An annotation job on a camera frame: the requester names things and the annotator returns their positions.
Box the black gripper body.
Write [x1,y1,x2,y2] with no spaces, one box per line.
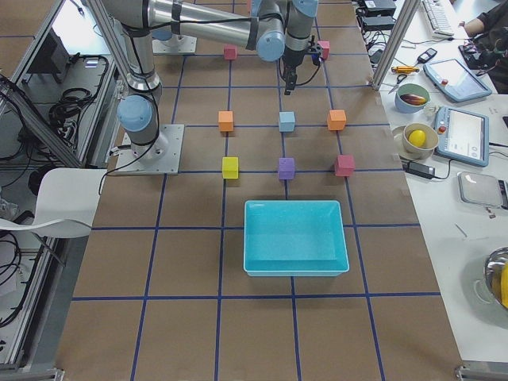
[283,37,309,71]

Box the light blue block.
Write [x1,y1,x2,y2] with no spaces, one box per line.
[279,111,295,133]

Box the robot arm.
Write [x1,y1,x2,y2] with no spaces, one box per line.
[103,1,319,167]

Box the near middle red block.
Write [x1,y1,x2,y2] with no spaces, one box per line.
[317,40,330,60]

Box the far middle red block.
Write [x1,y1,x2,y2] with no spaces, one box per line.
[223,44,238,61]

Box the near orange foam block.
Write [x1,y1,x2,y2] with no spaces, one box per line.
[327,110,347,131]

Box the orange foam block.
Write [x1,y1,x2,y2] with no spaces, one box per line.
[217,110,234,133]
[327,110,347,131]

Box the far orange foam block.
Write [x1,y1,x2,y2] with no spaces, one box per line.
[217,110,234,133]

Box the right purple foam block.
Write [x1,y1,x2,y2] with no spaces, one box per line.
[278,157,295,180]

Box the right red foam block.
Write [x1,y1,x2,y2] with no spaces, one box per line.
[334,155,356,177]

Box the yellow foam block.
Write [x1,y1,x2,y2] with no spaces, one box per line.
[221,156,239,179]

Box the beige bowl with lemon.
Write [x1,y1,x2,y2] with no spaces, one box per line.
[402,123,439,160]

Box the teach pendant tablet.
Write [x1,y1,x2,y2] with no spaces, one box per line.
[423,59,492,103]
[434,106,490,167]

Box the cyan plastic tray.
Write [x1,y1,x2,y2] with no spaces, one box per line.
[243,200,350,277]

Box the black power adapter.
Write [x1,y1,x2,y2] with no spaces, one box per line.
[404,161,435,179]

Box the white chair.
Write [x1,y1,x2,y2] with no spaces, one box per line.
[1,167,106,239]

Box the yellow handled tool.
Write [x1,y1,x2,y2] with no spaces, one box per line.
[391,65,420,75]

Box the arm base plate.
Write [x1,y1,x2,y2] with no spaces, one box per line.
[113,124,185,175]
[152,35,198,56]

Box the aluminium frame post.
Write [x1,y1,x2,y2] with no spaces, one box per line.
[371,0,420,90]

